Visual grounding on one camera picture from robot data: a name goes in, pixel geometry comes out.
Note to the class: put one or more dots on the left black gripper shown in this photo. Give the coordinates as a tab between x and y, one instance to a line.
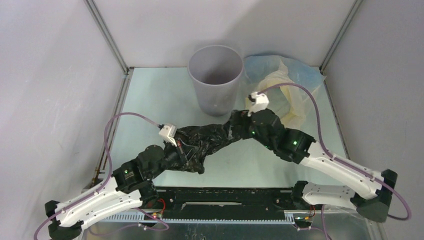
183	159

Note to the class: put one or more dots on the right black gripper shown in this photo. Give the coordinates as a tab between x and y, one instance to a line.
241	121

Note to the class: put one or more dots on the black plastic trash bag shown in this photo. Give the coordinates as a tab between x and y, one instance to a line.
206	140

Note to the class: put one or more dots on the grey plastic trash bin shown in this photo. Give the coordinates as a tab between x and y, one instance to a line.
216	72

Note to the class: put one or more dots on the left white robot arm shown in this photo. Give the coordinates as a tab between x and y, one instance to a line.
129	186

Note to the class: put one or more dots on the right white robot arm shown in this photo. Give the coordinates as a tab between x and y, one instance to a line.
367	191

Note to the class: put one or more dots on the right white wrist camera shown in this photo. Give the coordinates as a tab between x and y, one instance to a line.
258	102

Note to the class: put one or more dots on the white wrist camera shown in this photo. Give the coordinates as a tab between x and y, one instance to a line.
167	132
258	102

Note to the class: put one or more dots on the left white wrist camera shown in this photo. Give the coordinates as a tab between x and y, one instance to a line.
167	132

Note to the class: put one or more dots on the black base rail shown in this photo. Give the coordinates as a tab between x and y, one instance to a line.
225	203

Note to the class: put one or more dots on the grey slotted cable duct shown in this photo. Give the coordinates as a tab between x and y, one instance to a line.
140	218

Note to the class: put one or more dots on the left aluminium frame post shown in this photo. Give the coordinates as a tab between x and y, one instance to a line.
105	32

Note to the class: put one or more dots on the aluminium frame post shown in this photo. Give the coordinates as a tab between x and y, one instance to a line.
340	34
105	32

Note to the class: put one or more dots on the right aluminium frame post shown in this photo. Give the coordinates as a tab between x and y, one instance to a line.
340	34

